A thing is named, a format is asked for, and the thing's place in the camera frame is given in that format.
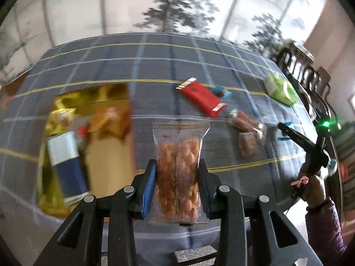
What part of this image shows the yellow clear snack packet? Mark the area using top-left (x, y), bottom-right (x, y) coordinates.
top-left (45, 108), bottom-right (75, 137)

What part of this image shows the dark wooden chair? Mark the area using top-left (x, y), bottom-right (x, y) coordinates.
top-left (272, 41), bottom-right (341, 133)

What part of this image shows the purple sleeve forearm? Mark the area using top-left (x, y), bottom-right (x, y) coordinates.
top-left (305, 198), bottom-right (347, 265)

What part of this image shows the red snack packet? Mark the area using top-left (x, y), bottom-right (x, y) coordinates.
top-left (176, 77), bottom-right (227, 118)

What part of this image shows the blue white snack box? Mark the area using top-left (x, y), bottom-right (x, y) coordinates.
top-left (47, 131), bottom-right (89, 205)

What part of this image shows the blue wrapped candy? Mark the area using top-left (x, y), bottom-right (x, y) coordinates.
top-left (210, 85), bottom-right (232, 100)

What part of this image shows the small clear twist snack bag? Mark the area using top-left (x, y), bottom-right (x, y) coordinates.
top-left (228, 109), bottom-right (267, 145)

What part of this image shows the orange snack packet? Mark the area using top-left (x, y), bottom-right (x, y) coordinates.
top-left (88, 106), bottom-right (132, 141)

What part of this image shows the right hand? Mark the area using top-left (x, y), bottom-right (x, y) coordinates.
top-left (301, 168), bottom-right (327, 209)

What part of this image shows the large clear fried snack bag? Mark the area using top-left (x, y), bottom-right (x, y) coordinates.
top-left (150, 121), bottom-right (210, 225)

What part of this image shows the painted folding screen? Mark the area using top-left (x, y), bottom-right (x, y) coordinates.
top-left (1, 0), bottom-right (326, 83)

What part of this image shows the pink clear snack packet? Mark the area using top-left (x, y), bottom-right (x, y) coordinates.
top-left (238, 132), bottom-right (259, 158)

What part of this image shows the grey plaid tablecloth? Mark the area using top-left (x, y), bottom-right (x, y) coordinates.
top-left (1, 33), bottom-right (317, 265)

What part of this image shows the green tissue pack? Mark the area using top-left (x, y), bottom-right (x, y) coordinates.
top-left (264, 72), bottom-right (298, 106)

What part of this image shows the gold toffee tin box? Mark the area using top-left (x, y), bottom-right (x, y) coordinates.
top-left (37, 84), bottom-right (135, 219)

